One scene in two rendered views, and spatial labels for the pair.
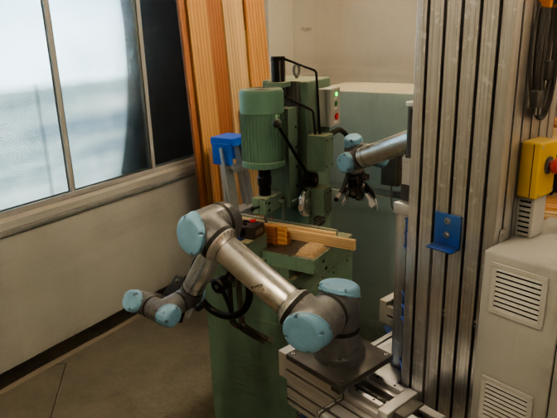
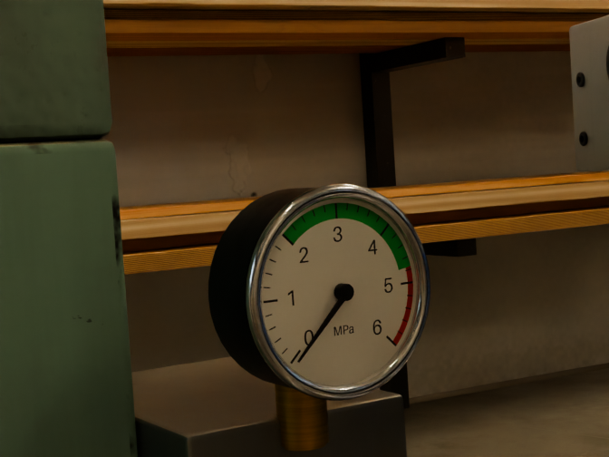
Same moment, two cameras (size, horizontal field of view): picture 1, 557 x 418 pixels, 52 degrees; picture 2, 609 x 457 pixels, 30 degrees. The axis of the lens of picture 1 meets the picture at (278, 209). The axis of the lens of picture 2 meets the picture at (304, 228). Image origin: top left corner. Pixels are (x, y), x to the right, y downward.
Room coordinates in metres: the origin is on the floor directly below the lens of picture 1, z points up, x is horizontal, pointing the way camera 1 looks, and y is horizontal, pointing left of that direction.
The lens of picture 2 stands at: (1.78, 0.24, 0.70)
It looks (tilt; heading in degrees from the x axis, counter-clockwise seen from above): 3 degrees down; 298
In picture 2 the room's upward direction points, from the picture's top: 4 degrees counter-clockwise
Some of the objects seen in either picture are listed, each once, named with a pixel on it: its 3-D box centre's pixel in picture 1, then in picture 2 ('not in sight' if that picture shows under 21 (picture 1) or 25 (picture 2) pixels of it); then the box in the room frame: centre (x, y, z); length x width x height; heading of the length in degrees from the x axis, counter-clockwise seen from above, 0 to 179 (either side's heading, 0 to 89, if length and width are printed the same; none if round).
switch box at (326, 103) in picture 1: (329, 106); not in sight; (2.45, -0.23, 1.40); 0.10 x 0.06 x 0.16; 149
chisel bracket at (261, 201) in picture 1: (268, 204); not in sight; (2.27, 0.04, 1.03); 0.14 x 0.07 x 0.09; 149
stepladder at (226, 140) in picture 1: (242, 234); not in sight; (3.13, 0.22, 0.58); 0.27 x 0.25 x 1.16; 57
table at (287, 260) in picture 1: (255, 249); not in sight; (2.16, 0.10, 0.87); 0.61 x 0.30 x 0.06; 59
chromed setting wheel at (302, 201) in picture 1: (306, 202); not in sight; (2.30, -0.12, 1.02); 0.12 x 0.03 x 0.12; 149
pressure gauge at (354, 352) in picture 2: not in sight; (314, 318); (1.94, -0.06, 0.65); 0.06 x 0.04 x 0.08; 59
